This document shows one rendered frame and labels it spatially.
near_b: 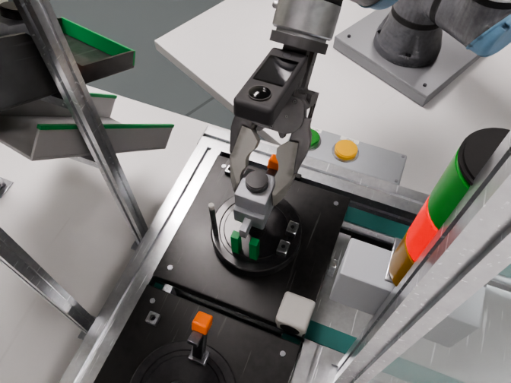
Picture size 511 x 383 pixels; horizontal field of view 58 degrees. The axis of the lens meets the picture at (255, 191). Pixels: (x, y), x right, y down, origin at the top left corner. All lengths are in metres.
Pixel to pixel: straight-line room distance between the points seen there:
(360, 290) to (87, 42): 0.48
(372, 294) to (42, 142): 0.40
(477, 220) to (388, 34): 0.89
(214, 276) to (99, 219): 0.30
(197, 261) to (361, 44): 0.67
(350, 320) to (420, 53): 0.62
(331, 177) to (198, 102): 1.48
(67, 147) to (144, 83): 1.76
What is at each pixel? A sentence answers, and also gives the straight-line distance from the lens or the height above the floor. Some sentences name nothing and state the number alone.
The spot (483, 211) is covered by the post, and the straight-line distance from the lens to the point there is 0.23.
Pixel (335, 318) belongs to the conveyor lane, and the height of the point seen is 0.92.
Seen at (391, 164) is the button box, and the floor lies 0.96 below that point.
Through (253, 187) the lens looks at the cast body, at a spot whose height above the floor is 1.13.
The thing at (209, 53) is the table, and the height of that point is 0.86.
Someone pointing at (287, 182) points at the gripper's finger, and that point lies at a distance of 0.58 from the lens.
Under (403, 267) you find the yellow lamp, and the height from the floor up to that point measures 1.29.
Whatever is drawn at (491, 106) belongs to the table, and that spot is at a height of 0.86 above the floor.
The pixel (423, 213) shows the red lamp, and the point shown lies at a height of 1.35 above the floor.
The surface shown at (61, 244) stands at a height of 0.86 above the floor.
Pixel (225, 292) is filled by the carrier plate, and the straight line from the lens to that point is 0.68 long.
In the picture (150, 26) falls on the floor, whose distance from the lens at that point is 2.66.
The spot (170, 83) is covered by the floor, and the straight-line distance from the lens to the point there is 2.33.
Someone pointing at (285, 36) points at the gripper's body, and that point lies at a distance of 0.56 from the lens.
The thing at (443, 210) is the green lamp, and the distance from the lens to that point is 0.29.
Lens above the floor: 1.61
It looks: 58 degrees down
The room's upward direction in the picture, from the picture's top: straight up
